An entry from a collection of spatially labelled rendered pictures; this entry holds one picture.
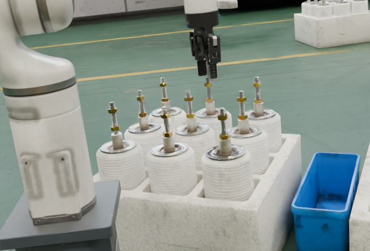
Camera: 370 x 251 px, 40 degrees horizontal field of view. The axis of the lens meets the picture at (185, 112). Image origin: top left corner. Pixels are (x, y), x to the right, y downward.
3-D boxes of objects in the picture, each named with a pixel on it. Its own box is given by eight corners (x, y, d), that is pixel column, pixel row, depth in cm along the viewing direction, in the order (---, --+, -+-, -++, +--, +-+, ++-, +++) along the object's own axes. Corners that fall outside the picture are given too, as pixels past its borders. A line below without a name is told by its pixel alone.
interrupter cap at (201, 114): (225, 108, 126) (225, 105, 126) (228, 118, 119) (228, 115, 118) (194, 112, 126) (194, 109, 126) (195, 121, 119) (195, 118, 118)
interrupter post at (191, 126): (197, 129, 113) (195, 114, 112) (198, 132, 111) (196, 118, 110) (186, 130, 113) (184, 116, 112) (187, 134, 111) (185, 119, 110)
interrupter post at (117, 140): (117, 151, 105) (114, 136, 104) (110, 148, 107) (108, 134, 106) (126, 147, 106) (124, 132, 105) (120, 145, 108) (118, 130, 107)
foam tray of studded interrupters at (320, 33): (377, 41, 318) (377, 11, 313) (317, 48, 313) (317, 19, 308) (348, 33, 355) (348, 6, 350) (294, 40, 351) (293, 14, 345)
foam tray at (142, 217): (262, 298, 94) (256, 209, 89) (86, 267, 110) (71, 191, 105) (303, 201, 128) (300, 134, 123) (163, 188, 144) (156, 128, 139)
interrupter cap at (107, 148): (113, 158, 101) (112, 154, 101) (93, 149, 107) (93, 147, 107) (143, 146, 106) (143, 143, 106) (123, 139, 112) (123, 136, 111)
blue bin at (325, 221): (348, 267, 100) (347, 212, 97) (292, 260, 105) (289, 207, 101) (361, 198, 126) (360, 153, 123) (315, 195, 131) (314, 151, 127)
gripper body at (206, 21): (179, 9, 118) (183, 49, 121) (191, 11, 110) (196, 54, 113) (209, 5, 120) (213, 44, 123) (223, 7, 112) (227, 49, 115)
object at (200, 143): (218, 192, 122) (211, 121, 117) (223, 211, 113) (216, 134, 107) (178, 198, 121) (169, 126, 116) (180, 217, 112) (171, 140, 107)
